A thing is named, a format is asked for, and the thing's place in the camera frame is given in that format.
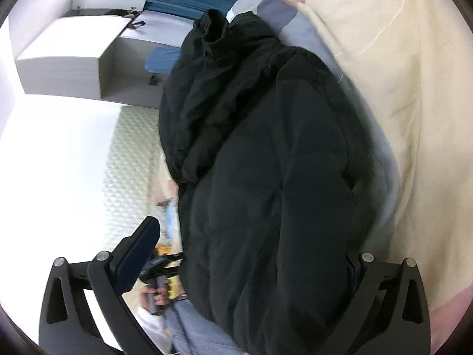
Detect person's left hand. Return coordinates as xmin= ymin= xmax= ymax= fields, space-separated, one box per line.
xmin=140 ymin=285 xmax=179 ymax=309

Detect cream padded headboard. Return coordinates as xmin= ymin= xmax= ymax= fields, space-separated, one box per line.
xmin=101 ymin=105 xmax=174 ymax=252

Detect person's white top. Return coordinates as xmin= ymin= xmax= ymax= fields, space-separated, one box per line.
xmin=133 ymin=305 xmax=171 ymax=355

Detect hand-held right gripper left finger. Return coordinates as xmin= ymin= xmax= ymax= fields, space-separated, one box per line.
xmin=39 ymin=216 xmax=161 ymax=355

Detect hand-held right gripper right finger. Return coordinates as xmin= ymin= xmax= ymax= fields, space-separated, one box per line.
xmin=333 ymin=251 xmax=431 ymax=355

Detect blue curtain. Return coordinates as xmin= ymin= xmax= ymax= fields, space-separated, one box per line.
xmin=144 ymin=0 xmax=237 ymax=21

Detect patchwork bed sheet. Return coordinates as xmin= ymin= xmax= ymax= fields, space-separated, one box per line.
xmin=225 ymin=0 xmax=473 ymax=344

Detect person's blue jeans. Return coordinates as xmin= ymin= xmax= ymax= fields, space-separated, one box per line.
xmin=163 ymin=296 xmax=252 ymax=355

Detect light blue pillow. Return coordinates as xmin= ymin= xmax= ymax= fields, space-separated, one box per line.
xmin=163 ymin=207 xmax=182 ymax=237

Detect blue chair cover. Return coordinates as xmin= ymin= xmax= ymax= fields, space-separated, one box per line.
xmin=145 ymin=46 xmax=182 ymax=72

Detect black puffer jacket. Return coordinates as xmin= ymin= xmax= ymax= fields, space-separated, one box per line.
xmin=158 ymin=8 xmax=381 ymax=355

